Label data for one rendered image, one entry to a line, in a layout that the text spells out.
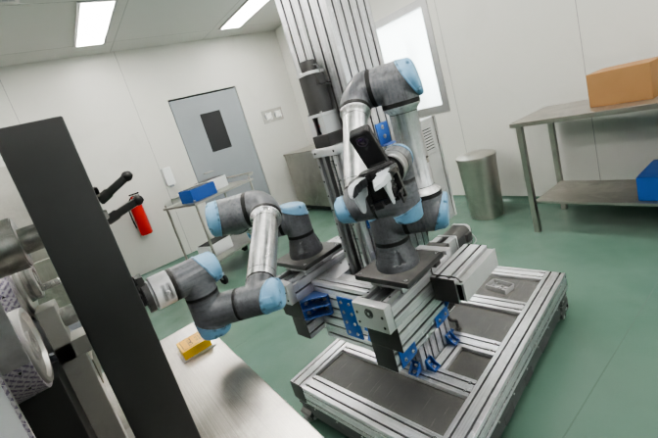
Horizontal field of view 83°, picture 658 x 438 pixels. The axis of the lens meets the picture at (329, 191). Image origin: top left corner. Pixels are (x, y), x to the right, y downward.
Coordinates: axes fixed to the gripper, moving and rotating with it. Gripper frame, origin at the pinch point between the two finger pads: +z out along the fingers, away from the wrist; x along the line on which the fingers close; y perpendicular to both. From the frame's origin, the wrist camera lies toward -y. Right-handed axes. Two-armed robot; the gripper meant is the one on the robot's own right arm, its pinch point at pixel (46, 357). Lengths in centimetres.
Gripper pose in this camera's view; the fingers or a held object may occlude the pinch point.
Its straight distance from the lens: 94.1
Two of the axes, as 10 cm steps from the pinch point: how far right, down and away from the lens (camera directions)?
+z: -7.7, 3.4, -5.4
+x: 5.8, 0.0, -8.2
